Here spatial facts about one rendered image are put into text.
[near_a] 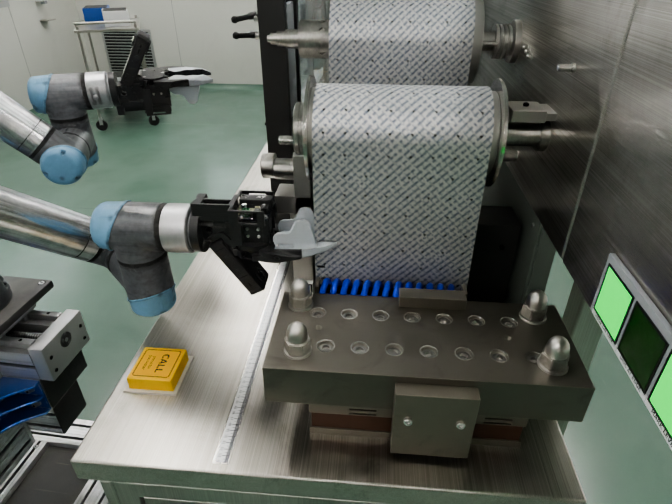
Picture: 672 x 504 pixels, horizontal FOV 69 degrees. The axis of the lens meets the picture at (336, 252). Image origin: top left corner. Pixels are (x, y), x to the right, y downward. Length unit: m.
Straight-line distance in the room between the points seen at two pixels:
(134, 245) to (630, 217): 0.63
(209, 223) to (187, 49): 6.00
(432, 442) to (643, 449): 1.49
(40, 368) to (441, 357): 0.87
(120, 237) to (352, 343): 0.37
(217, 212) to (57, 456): 1.17
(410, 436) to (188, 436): 0.30
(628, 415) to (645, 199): 1.74
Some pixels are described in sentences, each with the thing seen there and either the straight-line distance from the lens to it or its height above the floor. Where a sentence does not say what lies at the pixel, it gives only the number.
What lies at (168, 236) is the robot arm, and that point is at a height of 1.12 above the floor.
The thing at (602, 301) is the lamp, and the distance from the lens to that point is 0.55.
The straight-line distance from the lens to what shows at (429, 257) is 0.74.
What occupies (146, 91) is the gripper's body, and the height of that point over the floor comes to 1.22.
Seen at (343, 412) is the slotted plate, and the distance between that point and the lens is 0.68.
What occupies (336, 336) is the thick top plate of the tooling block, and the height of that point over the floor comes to 1.03.
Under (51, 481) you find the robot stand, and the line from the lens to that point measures 1.70.
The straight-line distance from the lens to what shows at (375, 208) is 0.70.
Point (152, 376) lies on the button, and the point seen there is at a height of 0.92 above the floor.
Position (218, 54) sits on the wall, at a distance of 6.58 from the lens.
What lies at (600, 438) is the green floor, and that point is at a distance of 2.07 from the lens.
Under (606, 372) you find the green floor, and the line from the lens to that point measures 2.33.
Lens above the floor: 1.47
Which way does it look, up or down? 32 degrees down
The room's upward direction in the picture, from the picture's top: straight up
